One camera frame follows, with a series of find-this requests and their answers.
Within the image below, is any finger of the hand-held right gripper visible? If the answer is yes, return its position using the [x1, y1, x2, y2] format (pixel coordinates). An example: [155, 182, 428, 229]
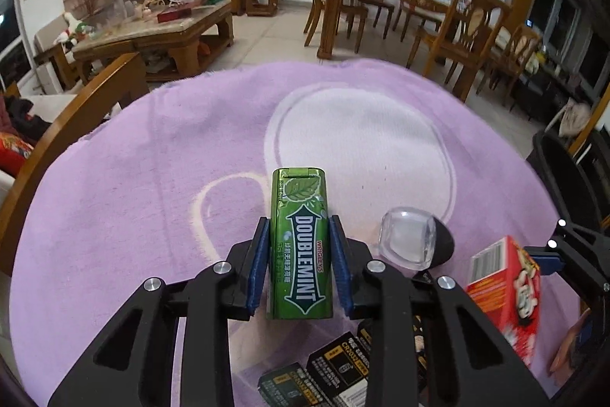
[522, 219, 610, 309]

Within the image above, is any clear plastic cup black base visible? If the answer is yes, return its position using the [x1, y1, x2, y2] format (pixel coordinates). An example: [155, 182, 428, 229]
[379, 207, 456, 270]

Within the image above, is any red flat box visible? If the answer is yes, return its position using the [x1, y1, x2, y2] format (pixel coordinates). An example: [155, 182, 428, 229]
[156, 4, 196, 23]

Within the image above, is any dark clothes pile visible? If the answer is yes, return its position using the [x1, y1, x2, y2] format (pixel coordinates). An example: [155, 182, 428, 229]
[0, 95, 51, 141]

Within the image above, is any wooden sofa armrest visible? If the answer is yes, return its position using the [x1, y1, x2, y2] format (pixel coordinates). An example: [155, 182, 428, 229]
[0, 51, 151, 277]

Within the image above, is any cluttered low table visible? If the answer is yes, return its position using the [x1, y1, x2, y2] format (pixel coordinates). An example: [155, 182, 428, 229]
[519, 49, 587, 122]

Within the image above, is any white plush toy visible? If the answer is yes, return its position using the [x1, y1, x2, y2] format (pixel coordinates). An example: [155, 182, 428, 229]
[53, 12, 96, 46]

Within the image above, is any red patterned cushion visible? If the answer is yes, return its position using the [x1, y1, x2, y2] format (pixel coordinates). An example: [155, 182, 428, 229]
[0, 131, 34, 177]

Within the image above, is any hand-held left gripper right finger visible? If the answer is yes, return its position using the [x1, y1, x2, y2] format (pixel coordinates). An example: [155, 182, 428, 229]
[328, 214, 550, 407]

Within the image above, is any black trash bin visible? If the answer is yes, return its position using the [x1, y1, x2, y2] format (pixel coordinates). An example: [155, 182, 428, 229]
[525, 129, 610, 246]

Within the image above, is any person's right hand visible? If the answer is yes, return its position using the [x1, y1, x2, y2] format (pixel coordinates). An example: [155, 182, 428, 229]
[549, 310, 596, 389]

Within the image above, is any white cloth bag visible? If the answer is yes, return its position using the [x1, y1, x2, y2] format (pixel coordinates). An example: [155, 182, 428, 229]
[557, 99, 592, 139]

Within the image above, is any red milk carton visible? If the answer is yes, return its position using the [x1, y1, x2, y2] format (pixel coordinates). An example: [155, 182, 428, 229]
[464, 235, 544, 368]

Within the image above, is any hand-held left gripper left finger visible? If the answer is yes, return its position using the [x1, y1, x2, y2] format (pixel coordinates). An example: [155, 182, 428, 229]
[48, 216, 270, 407]

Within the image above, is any purple blanket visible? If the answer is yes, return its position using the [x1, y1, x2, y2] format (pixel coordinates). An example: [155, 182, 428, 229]
[8, 58, 588, 407]

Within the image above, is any green chewing gum box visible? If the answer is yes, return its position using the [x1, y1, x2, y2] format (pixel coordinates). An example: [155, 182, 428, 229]
[269, 167, 333, 321]

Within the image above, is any wooden armchair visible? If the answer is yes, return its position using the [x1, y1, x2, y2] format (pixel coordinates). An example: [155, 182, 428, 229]
[33, 13, 92, 91]

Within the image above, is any wooden coffee table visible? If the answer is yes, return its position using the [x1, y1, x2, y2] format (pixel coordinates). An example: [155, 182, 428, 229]
[71, 0, 236, 86]

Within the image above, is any black battery blister pack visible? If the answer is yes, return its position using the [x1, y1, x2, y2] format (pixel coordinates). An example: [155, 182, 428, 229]
[305, 333, 373, 407]
[356, 316, 430, 394]
[257, 365, 321, 407]

